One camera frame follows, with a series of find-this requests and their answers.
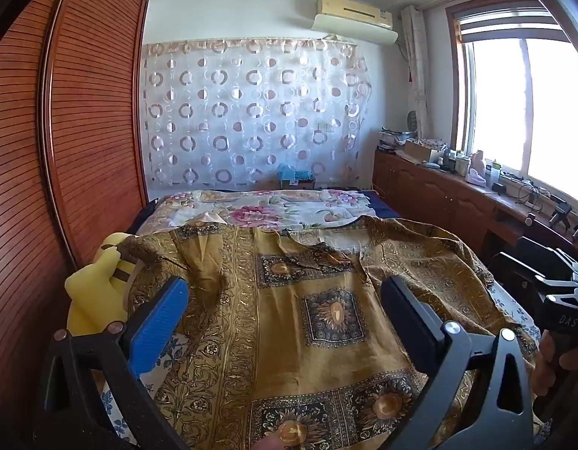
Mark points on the person's right hand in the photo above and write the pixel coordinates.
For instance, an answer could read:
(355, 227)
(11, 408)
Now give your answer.
(546, 365)

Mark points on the pink floral blanket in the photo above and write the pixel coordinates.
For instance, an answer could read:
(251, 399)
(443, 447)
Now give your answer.
(270, 208)

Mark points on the blue box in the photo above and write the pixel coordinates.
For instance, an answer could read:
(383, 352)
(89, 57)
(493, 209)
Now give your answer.
(294, 179)

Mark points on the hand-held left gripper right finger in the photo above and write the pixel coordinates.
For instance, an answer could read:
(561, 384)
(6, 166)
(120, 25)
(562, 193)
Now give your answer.
(413, 333)

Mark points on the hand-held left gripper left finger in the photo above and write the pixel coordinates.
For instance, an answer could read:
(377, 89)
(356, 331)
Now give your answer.
(157, 326)

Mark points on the wooden louvered wardrobe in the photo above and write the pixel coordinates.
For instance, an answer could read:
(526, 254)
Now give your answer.
(45, 150)

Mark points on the long wooden cabinet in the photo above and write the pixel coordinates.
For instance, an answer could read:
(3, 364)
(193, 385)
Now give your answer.
(439, 197)

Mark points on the circle patterned sheer curtain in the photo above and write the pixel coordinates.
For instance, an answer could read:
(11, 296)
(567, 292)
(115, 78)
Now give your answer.
(251, 112)

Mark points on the wooden framed window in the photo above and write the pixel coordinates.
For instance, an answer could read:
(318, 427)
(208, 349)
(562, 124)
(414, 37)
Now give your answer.
(523, 98)

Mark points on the cream window curtain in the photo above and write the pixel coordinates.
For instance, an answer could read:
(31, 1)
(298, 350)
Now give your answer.
(416, 70)

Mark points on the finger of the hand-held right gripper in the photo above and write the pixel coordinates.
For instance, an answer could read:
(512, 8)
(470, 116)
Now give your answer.
(546, 251)
(518, 269)

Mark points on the yellow plush toy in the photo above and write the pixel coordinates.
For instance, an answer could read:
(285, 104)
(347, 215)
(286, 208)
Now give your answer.
(94, 286)

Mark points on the golden patterned shirt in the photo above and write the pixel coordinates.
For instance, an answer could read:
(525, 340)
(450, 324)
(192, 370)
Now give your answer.
(289, 328)

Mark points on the cardboard box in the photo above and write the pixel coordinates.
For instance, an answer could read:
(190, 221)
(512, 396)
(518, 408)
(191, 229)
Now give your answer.
(420, 151)

